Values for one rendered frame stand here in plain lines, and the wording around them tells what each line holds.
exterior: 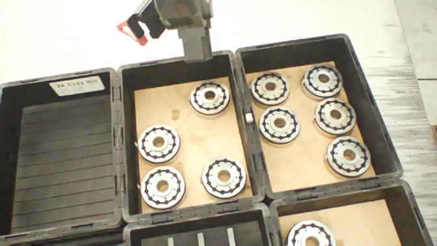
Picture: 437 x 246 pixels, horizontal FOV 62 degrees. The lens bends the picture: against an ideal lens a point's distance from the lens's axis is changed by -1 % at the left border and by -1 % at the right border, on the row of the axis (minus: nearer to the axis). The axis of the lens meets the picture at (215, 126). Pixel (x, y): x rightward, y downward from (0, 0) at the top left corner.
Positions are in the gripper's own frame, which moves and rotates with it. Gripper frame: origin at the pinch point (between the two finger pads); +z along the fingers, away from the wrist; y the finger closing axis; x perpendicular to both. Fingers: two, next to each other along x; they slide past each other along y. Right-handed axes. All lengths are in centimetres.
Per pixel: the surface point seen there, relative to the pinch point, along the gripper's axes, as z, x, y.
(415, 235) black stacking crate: -56, -49, -12
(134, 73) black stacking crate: 9.2, -15.3, -3.8
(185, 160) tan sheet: -6.0, -32.0, -16.2
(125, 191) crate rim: -4.5, -22.4, -31.1
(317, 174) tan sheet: -33, -45, -5
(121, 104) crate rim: 5.2, -15.0, -14.0
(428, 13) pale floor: -27, -125, 158
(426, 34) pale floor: -29, -127, 142
